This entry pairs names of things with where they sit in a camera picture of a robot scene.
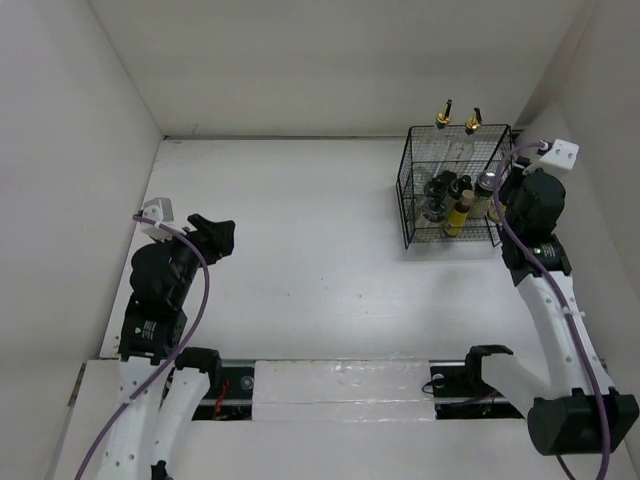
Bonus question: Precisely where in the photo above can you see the glass bottle dark contents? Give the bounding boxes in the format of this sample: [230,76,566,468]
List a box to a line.
[441,107,483,176]

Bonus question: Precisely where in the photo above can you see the white spice jar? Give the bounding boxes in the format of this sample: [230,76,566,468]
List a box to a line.
[419,199,446,228]
[447,175,473,201]

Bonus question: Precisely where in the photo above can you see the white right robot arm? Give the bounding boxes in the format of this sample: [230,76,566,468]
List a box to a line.
[462,168,639,456]

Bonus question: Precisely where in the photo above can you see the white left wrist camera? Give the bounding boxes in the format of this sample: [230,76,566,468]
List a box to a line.
[133,197,174,243]

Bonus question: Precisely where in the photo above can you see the brown spice jar black lid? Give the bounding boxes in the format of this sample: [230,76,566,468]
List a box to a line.
[423,177,449,198]

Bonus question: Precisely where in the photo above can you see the metal base rail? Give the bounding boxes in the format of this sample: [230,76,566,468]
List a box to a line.
[194,359,521,423]

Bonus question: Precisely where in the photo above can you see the black wire basket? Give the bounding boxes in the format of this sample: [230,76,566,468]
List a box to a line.
[395,124,513,247]

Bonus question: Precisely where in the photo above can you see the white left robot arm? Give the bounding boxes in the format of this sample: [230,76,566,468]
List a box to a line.
[92,211,236,479]

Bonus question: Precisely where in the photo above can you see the yellow label bottle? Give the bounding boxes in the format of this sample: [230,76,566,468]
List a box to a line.
[486,204,502,225]
[443,189,474,237]

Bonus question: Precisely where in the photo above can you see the glass bottle gold pourer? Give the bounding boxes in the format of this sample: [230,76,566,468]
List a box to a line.
[423,99,452,187]

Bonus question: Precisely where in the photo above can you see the spice jar foil lid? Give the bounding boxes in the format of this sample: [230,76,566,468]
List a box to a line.
[470,170,497,219]

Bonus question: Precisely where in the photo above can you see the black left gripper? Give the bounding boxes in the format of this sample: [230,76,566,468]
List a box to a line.
[154,212,233,303]

